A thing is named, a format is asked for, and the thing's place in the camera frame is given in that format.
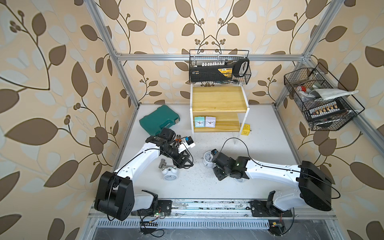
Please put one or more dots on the wire basket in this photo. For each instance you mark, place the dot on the wire basket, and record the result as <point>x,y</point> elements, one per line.
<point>216,55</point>
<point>301,82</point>

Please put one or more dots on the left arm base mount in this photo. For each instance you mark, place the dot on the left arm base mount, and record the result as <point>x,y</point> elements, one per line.
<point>149,204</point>

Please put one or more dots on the wooden two-tier shelf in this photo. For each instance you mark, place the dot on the wooden two-tier shelf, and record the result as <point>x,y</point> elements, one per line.
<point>227,103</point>

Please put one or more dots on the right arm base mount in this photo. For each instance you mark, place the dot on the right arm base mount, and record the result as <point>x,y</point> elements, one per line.
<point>267,209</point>

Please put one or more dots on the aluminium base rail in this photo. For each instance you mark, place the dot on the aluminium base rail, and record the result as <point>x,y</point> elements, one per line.
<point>207,214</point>

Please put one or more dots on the white twin-bell clock centre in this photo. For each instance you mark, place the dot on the white twin-bell clock centre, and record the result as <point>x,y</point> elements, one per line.
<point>208,159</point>

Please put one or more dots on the white folded paper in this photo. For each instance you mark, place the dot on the white folded paper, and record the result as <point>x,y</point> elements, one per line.
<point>329,94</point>

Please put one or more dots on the drill bit set box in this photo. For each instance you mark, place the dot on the drill bit set box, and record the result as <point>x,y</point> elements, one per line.
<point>326,110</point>

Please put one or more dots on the yellow sticky note pad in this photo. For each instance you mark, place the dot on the yellow sticky note pad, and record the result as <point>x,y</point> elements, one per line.
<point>246,130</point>

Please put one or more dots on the white twin-bell clock left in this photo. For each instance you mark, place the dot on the white twin-bell clock left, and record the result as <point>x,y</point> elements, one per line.
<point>170,173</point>

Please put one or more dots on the small metal bracket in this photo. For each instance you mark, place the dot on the small metal bracket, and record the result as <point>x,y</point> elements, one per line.
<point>163,163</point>

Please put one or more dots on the back wire basket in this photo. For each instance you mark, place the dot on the back wire basket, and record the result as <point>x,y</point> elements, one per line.
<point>216,55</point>

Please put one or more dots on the green plastic tool case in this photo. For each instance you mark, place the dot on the green plastic tool case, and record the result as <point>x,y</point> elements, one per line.
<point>162,117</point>

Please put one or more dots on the white twin-bell clock right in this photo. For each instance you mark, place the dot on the white twin-bell clock right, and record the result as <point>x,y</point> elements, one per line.
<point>240,180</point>

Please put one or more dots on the right wire basket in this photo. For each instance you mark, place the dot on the right wire basket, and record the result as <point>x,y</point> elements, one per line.
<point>301,82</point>

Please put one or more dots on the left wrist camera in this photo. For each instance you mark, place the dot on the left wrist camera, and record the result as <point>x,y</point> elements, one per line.
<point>185,143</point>

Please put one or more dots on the mint square alarm clock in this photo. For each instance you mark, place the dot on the mint square alarm clock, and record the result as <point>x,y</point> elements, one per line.
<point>199,122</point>

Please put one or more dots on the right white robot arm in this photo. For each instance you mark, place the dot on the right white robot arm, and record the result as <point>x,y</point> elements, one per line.
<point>308,184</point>

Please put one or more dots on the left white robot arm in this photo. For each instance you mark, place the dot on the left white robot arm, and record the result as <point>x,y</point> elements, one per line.
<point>115,194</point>

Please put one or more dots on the lilac square alarm clock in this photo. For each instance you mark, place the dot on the lilac square alarm clock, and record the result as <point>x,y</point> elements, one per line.
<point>210,122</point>

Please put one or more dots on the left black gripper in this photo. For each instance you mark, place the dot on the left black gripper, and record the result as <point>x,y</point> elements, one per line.
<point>182,165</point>

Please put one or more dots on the white twin-bell clock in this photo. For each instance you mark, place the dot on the white twin-bell clock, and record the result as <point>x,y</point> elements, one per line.
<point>240,180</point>
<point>170,173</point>
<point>208,159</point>

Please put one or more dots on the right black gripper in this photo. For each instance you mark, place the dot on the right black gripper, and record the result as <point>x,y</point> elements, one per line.
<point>215,170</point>

